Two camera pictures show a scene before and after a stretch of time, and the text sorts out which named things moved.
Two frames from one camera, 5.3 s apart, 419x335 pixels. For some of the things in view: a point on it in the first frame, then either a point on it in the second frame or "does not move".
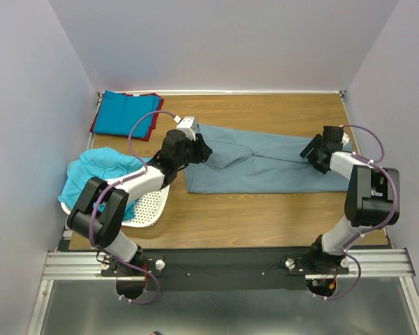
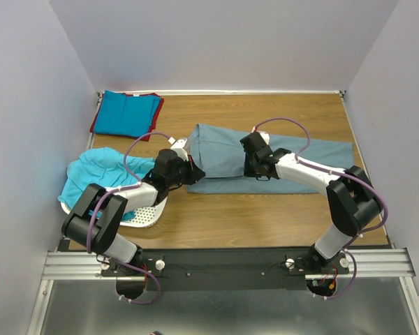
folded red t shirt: x=147 y=137 does not move
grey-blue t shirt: x=254 y=162 does not move
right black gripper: x=315 y=143 → x=247 y=171
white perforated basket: x=147 y=212 does not move
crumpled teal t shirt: x=103 y=163 does not move
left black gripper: x=202 y=151 → x=195 y=173
